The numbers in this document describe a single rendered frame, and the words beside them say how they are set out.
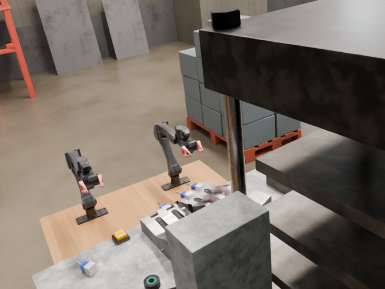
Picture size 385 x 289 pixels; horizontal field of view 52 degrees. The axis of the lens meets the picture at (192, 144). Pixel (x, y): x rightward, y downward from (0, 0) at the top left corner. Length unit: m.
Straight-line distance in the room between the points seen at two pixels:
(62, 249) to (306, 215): 1.44
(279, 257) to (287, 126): 3.12
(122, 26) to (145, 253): 8.48
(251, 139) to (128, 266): 2.64
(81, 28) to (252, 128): 6.36
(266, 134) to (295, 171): 3.23
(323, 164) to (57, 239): 1.68
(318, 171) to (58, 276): 1.48
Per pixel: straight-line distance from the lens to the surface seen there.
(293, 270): 1.72
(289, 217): 1.57
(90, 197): 2.53
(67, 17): 9.93
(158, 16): 11.14
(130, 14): 10.40
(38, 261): 3.79
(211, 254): 1.22
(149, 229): 2.25
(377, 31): 1.11
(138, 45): 10.39
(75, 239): 2.49
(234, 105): 1.37
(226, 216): 1.28
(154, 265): 2.16
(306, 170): 1.37
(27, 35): 10.28
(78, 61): 9.85
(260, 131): 4.51
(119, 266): 2.21
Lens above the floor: 2.24
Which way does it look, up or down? 26 degrees down
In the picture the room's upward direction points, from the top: 7 degrees counter-clockwise
